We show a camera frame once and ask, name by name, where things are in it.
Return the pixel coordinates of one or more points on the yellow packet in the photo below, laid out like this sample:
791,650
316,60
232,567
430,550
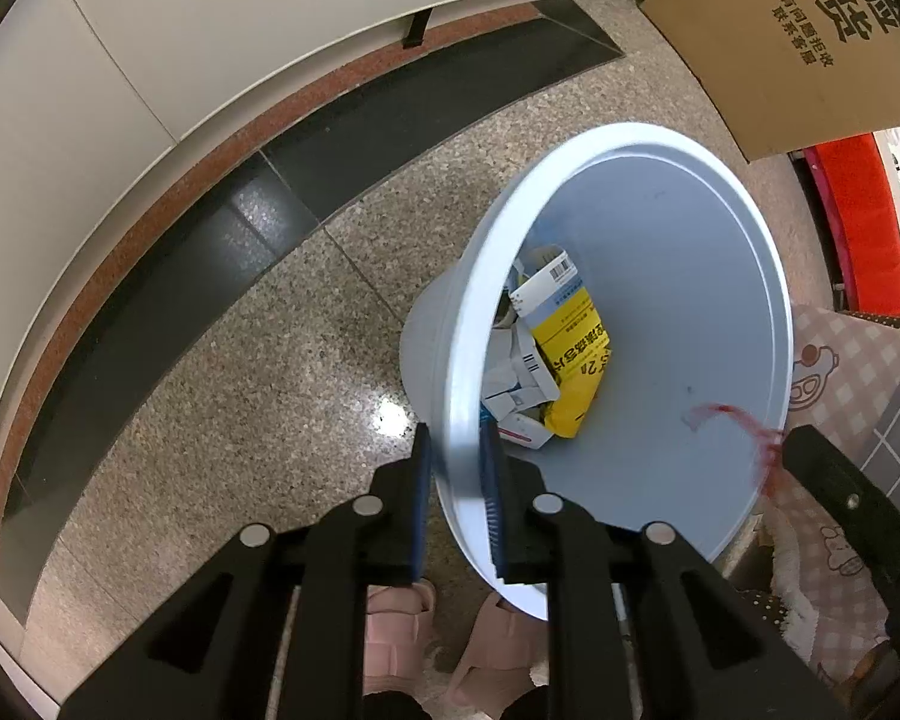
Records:
574,367

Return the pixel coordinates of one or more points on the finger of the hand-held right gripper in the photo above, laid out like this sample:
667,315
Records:
862,525

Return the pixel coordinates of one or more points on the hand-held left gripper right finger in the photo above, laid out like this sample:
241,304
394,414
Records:
493,502

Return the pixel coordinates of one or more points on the cream low cabinet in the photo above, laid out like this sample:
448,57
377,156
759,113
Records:
157,37

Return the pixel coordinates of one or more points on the red box with white top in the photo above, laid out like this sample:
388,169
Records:
862,225

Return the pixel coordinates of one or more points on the white medicine box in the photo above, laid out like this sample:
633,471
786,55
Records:
521,371

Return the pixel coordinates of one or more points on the pink slipper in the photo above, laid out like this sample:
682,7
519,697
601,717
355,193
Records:
394,622
499,652

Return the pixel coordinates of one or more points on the large cardboard box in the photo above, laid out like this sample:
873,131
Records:
795,37

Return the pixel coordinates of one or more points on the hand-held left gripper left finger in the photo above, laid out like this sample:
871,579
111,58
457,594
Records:
420,502

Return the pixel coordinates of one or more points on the white and blue carton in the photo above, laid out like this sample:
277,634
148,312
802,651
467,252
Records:
551,285

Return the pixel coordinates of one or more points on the light blue plastic bin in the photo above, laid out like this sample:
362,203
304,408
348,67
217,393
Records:
660,277

